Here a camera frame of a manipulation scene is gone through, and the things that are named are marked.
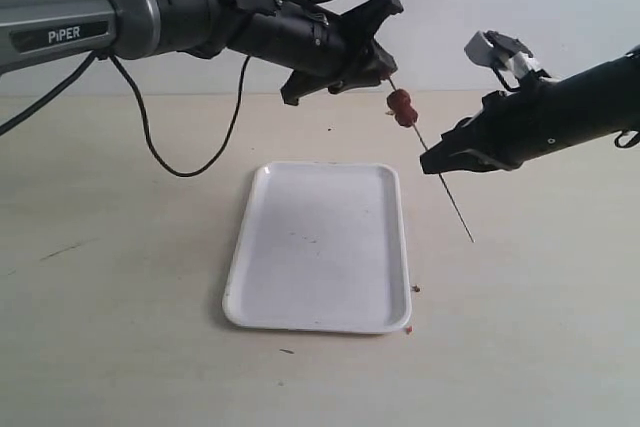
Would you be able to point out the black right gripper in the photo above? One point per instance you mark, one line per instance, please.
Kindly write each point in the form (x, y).
(505, 133)

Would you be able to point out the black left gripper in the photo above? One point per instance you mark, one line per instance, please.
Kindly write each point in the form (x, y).
(324, 50)

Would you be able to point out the thin metal skewer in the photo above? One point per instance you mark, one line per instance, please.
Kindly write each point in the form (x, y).
(440, 177)

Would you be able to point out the red berry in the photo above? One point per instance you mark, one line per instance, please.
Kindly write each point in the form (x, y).
(406, 116)
(398, 100)

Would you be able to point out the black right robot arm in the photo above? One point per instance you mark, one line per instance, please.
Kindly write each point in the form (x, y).
(595, 103)

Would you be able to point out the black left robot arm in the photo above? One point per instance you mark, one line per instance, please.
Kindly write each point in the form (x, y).
(34, 32)

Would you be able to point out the white rectangular plastic tray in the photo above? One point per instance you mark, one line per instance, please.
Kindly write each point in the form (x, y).
(321, 248)

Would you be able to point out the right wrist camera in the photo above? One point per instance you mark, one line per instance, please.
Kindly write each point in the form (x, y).
(494, 50)

